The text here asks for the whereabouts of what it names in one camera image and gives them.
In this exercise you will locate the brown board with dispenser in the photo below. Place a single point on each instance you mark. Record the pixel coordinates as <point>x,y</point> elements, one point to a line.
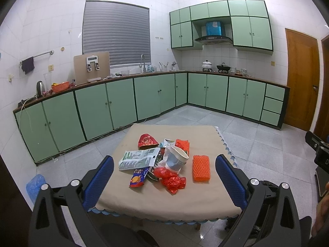
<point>92,66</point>

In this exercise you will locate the white blue carton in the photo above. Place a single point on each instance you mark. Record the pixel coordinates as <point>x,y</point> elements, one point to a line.
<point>167,142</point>

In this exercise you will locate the green lower kitchen cabinets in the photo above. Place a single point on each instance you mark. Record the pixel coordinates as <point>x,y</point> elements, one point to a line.
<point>58,123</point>

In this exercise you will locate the green upper wall cabinets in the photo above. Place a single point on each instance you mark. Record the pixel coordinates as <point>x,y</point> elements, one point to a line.
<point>243,24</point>

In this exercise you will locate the red gold paper bag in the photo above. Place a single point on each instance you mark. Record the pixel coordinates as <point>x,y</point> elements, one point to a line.
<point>146,141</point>

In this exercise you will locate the blue plastic bag on floor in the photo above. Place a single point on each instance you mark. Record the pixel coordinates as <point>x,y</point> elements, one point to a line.
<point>33,187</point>

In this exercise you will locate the metal towel rail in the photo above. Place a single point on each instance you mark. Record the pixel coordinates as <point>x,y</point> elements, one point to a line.
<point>45,53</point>

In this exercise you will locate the orange foam net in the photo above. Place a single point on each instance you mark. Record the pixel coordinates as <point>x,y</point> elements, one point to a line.
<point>184,145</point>

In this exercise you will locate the orange basin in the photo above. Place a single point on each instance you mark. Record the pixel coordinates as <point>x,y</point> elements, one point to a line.
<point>56,88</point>

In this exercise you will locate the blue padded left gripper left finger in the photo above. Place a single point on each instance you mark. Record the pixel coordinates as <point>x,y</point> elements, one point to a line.
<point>48,226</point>

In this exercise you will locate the blue red snack packet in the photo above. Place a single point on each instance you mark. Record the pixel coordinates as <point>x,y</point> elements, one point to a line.
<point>138,178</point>

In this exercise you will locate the black wok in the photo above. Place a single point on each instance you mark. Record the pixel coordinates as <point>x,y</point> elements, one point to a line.
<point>223,68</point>

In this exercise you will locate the white paper cup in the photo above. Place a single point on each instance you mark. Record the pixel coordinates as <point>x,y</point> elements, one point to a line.
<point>175,158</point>

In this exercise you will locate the red plastic bag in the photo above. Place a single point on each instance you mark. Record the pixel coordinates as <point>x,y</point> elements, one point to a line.
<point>171,180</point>

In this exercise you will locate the grey window blind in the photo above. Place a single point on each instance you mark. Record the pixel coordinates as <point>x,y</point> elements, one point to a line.
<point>121,29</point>

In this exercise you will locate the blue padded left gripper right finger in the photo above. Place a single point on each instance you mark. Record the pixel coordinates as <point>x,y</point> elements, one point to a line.
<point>268,212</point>

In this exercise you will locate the person's hand at edge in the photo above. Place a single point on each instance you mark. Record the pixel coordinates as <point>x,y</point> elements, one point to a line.
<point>322,211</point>

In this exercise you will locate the wooden door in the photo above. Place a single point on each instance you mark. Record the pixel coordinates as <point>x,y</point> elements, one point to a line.
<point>303,79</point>

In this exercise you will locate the steel electric kettle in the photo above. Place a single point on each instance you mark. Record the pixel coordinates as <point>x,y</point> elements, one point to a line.
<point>40,89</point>

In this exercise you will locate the range hood with blue film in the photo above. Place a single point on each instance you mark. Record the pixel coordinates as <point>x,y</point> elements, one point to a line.
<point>212,32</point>

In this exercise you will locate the dark towel on rail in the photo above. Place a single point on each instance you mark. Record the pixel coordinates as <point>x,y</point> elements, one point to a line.
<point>27,65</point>

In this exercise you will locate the orange foam net sleeve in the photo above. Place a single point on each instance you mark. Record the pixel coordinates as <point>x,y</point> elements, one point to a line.
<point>201,168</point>

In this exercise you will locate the white enamel pot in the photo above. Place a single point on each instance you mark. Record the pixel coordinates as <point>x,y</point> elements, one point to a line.
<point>206,66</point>

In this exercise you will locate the chrome sink faucet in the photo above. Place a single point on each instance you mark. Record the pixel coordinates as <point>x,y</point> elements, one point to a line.
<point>142,63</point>

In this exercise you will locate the green white snack bag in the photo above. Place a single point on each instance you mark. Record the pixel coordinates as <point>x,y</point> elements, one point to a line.
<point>136,159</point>

